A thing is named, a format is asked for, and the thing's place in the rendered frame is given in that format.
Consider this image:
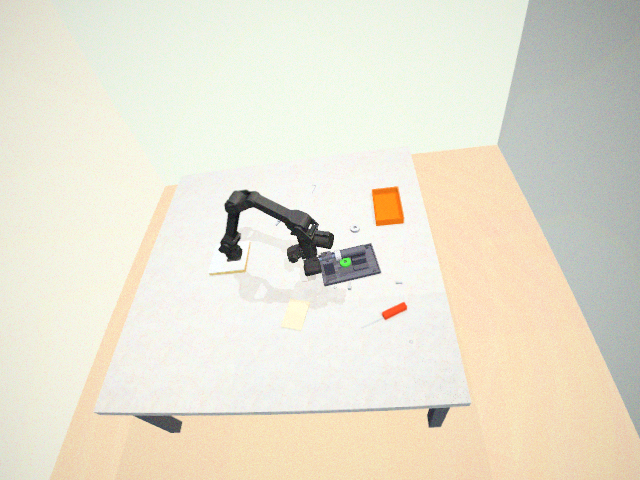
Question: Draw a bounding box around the red-handled screwdriver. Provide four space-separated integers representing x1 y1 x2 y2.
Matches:
361 303 407 328

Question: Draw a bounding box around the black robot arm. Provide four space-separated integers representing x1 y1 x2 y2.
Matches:
218 189 334 263

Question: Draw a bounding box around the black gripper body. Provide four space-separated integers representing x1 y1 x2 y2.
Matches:
299 244 322 276

